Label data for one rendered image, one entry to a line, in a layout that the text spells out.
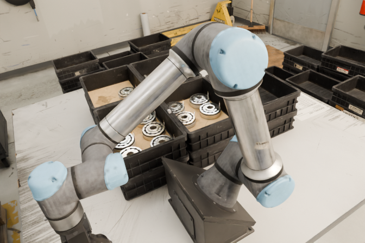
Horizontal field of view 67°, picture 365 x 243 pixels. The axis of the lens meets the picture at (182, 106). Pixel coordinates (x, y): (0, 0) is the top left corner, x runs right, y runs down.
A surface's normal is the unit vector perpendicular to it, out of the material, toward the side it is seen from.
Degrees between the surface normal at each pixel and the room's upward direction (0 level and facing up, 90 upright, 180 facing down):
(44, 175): 1
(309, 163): 0
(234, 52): 77
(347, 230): 0
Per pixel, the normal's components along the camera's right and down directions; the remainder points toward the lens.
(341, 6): -0.86, 0.33
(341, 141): -0.08, -0.83
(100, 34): 0.50, 0.45
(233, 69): 0.31, 0.28
